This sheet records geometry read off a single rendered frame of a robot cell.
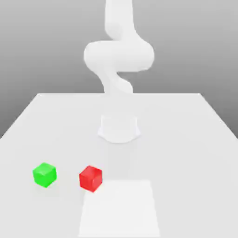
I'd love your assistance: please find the small green cube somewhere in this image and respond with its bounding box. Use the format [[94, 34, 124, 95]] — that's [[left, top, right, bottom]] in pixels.
[[32, 162, 57, 188]]

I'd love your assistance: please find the small red cube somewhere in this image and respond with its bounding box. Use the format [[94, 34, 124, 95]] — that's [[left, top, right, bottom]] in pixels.
[[79, 165, 103, 193]]

